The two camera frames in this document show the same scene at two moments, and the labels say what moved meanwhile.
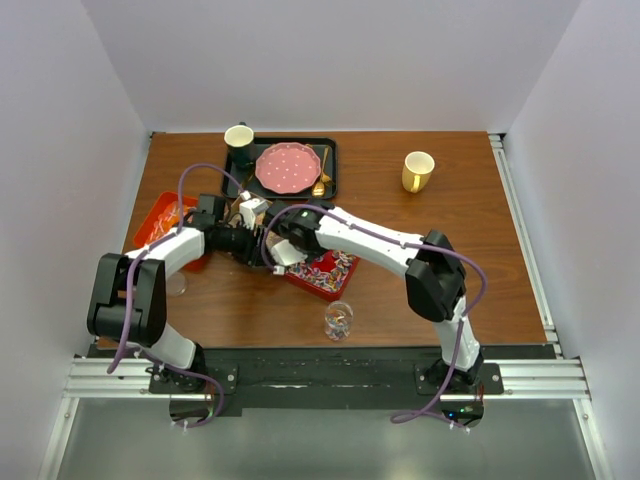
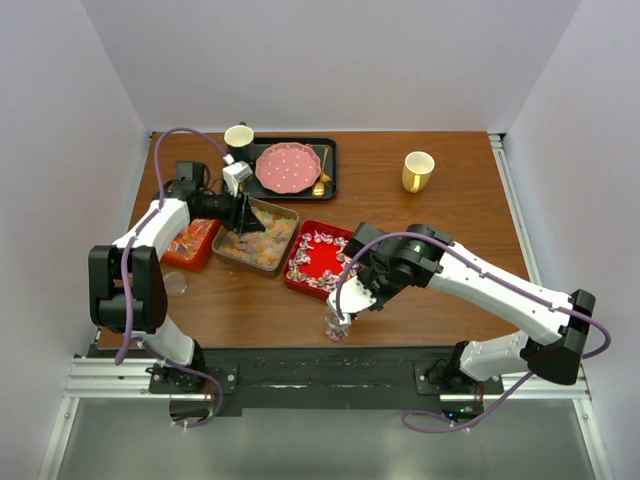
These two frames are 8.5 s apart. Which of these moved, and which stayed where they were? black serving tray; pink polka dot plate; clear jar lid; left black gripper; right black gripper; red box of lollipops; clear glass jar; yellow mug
Moved: black serving tray; right black gripper; left black gripper
Stayed: yellow mug; red box of lollipops; pink polka dot plate; clear glass jar; clear jar lid
